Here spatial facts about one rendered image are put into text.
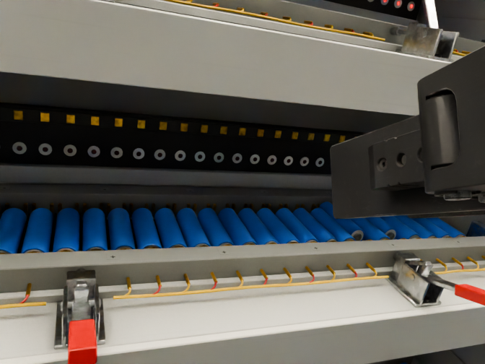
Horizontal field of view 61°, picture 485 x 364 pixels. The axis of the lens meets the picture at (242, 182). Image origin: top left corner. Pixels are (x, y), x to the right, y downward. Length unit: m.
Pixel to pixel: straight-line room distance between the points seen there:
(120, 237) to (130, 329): 0.08
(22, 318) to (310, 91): 0.24
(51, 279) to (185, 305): 0.09
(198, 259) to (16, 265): 0.12
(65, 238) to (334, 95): 0.23
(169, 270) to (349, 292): 0.15
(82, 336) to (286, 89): 0.20
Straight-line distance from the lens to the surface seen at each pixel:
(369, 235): 0.44
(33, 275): 0.30
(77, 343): 0.21
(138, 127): 0.40
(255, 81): 0.29
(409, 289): 0.38
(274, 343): 0.31
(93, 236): 0.34
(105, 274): 0.30
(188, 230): 0.36
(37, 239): 0.34
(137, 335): 0.28
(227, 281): 0.32
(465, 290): 0.35
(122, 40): 0.26
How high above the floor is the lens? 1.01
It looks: 2 degrees down
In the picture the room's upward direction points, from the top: 2 degrees clockwise
